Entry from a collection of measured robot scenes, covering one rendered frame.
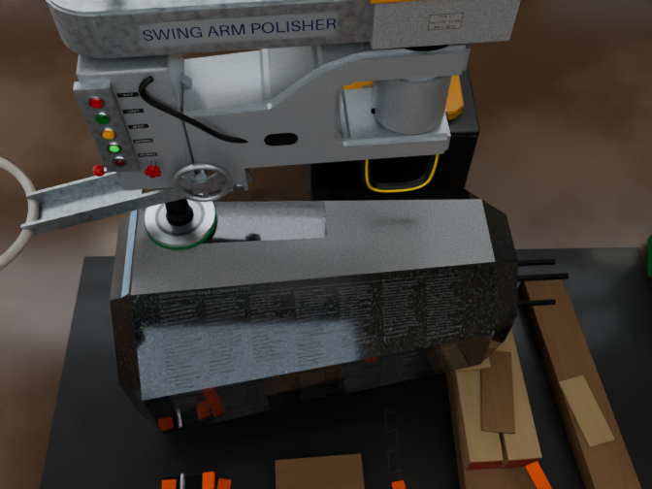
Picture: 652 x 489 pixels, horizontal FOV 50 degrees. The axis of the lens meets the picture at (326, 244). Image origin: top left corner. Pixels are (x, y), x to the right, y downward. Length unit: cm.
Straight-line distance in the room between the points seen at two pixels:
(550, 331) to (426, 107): 138
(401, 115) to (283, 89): 30
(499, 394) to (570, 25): 232
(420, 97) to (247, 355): 92
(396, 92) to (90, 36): 69
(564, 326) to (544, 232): 52
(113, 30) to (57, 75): 246
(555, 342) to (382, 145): 133
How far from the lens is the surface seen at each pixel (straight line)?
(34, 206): 223
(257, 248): 210
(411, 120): 176
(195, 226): 214
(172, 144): 175
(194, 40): 151
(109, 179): 213
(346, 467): 253
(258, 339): 209
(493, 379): 259
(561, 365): 282
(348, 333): 210
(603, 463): 274
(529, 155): 349
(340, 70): 160
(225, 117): 169
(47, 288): 317
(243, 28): 149
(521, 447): 254
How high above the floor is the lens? 258
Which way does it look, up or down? 58 degrees down
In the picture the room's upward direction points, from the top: straight up
